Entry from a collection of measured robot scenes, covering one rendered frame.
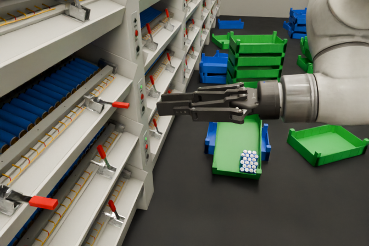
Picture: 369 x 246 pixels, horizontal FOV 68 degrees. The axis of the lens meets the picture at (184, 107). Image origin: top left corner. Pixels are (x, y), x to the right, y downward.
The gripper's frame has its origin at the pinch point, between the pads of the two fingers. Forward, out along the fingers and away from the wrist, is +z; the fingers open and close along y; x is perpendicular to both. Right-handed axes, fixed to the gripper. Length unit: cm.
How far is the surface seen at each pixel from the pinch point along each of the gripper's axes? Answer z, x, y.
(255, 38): -20, -24, 134
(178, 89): 25, -37, 88
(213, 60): 12, -45, 155
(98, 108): 17.2, 0.4, -1.2
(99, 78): 20.3, 3.8, 7.8
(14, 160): 20.4, 2.7, -21.4
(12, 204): 16.0, 0.7, -27.8
